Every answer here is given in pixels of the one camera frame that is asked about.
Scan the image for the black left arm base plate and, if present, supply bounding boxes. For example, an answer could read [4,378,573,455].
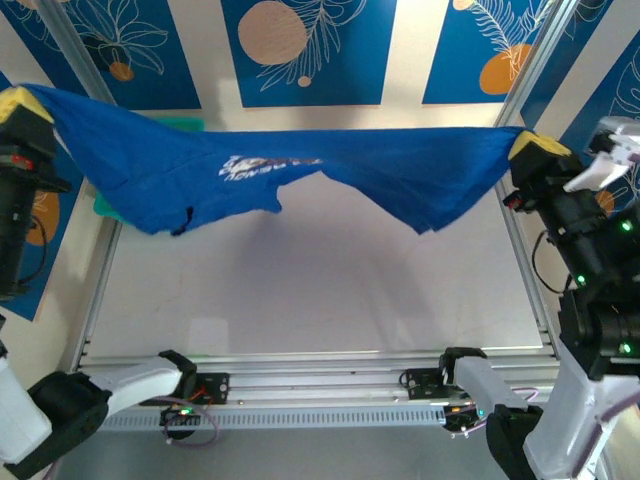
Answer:
[138,372,231,406]

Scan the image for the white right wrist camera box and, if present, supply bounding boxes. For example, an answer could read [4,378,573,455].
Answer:
[563,116,640,194]

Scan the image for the blue poster with leaf lines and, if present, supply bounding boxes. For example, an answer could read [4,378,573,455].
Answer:
[0,0,99,109]

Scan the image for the blue t-shirt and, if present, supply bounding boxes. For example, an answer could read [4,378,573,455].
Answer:
[19,83,524,237]

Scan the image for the blue poster with line drawing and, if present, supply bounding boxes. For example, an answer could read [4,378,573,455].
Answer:
[519,0,616,134]

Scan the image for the wide aluminium base rail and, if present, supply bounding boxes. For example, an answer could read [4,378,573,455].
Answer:
[42,349,591,412]

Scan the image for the grey metal panel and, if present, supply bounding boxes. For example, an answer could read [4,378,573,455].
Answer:
[47,402,594,480]

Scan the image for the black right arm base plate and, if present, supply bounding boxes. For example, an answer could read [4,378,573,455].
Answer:
[402,368,499,401]

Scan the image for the aluminium table edge rail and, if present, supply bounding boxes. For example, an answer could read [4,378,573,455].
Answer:
[497,189,559,359]
[74,217,124,371]

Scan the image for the blue poster white flower drawing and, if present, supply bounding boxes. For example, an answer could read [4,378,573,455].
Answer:
[64,0,202,112]

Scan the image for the blue poster large orange circle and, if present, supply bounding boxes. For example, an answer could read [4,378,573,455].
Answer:
[0,69,86,321]

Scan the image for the blue poster orange circle fern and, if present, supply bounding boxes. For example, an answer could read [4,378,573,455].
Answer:
[422,0,551,105]

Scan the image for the blue poster navy circle lily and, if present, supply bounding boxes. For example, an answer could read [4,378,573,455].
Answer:
[554,44,640,221]

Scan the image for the aluminium frame post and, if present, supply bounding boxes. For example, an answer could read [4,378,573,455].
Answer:
[492,0,586,139]
[37,0,119,109]

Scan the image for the blue poster with beige circle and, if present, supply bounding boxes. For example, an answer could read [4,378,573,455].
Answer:
[221,0,399,109]

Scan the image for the grey slotted cable duct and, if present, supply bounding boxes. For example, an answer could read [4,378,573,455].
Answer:
[62,405,449,432]

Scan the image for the teal plastic basket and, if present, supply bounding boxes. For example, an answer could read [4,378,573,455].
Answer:
[93,114,207,220]

